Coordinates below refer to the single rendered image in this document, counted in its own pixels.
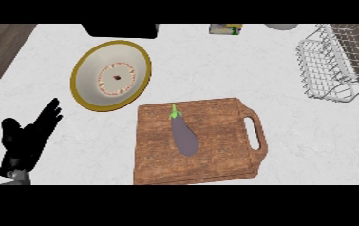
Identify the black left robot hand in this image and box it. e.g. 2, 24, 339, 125
0, 97, 64, 179

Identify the brown wooden cutting board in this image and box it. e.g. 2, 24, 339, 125
131, 97, 268, 186

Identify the gold-rimmed white plate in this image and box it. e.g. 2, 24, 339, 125
69, 39, 151, 113

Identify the purple eggplant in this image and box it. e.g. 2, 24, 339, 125
168, 104, 200, 158

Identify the small colourful box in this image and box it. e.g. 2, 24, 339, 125
206, 24, 243, 36

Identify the grey round object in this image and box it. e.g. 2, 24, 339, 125
262, 24, 299, 31

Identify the white wire tiered basket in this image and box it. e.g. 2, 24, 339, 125
293, 24, 359, 104

